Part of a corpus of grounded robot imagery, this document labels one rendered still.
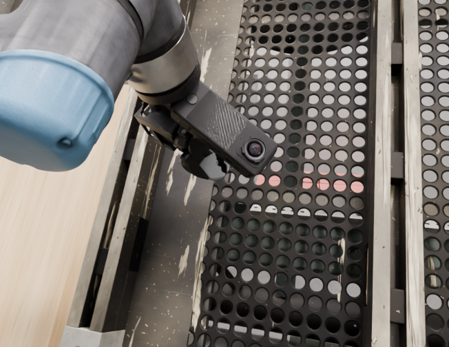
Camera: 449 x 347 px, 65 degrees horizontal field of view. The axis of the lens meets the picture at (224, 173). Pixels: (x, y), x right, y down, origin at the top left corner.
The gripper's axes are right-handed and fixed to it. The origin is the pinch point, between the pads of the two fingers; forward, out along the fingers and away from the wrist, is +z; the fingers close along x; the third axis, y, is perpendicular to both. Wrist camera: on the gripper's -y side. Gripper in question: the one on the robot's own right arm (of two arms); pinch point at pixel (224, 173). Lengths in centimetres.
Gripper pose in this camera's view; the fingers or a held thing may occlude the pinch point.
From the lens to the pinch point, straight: 51.3
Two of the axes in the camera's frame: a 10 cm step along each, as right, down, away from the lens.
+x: -5.7, 7.7, -2.9
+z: 2.2, 4.8, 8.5
